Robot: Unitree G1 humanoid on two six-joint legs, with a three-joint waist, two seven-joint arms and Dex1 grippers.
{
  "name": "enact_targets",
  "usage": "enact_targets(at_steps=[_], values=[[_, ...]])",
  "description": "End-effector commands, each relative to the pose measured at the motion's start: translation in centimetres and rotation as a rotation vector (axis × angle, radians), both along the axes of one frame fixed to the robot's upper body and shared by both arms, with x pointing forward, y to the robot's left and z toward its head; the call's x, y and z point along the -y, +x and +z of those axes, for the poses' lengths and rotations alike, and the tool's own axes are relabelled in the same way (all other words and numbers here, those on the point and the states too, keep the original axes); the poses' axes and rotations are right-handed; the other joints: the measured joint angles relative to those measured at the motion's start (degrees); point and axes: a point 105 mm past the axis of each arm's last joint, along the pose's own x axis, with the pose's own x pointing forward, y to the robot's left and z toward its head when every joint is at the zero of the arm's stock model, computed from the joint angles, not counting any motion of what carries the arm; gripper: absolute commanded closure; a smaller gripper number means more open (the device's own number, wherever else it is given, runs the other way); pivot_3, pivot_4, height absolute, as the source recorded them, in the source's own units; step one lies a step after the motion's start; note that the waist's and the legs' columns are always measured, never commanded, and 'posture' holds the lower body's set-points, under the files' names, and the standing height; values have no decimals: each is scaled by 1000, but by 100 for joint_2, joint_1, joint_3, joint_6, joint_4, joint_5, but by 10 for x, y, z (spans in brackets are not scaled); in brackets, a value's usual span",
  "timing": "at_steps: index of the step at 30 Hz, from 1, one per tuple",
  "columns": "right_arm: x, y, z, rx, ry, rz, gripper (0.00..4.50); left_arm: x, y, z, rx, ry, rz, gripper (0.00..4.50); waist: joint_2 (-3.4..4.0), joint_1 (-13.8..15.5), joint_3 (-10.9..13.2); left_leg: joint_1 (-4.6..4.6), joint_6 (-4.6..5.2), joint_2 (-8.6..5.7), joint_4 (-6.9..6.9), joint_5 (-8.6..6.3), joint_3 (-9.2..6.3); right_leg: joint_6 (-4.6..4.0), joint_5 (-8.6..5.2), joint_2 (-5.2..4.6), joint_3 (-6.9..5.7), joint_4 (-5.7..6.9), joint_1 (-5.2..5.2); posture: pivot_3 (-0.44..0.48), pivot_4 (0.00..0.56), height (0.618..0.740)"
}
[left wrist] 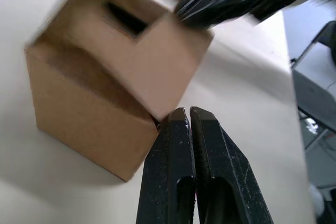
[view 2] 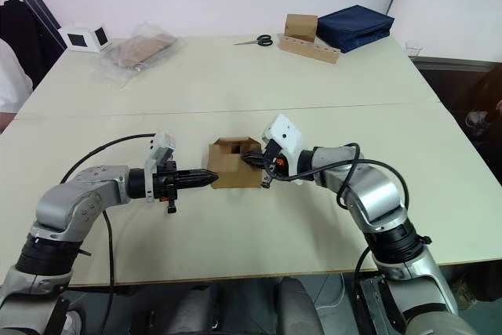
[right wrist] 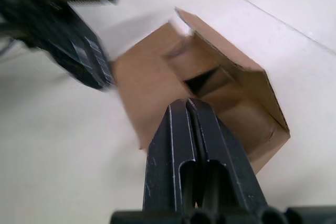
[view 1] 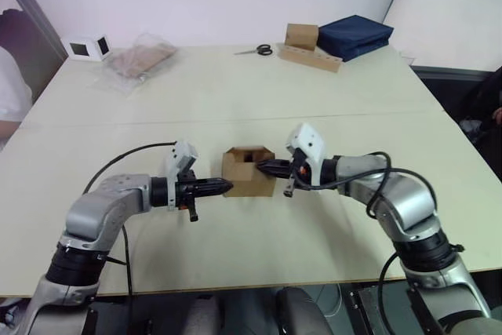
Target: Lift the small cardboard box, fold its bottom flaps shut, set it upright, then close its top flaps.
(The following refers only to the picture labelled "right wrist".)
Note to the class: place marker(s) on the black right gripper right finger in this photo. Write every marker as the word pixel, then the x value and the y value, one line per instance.
pixel 225 155

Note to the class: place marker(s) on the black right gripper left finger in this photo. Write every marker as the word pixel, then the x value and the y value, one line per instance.
pixel 162 155

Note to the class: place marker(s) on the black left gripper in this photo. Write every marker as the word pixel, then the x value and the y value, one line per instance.
pixel 31 6

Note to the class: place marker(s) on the small brown cardboard box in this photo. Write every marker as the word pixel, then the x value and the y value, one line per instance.
pixel 141 77

